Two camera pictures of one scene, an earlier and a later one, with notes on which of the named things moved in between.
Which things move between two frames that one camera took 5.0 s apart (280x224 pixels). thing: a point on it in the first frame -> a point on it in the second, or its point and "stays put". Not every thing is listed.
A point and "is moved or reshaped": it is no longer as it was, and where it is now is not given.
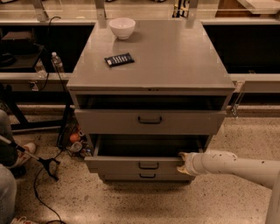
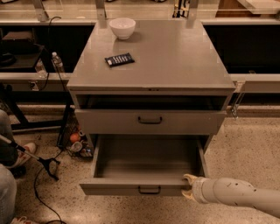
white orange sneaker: x=24 y=154 stays put
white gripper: x=191 y=164 -> x=197 y=189
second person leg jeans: x=8 y=196 stays put
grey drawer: x=142 y=152 is moved or reshaped
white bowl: x=122 y=27 stays put
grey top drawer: x=150 y=121 stays put
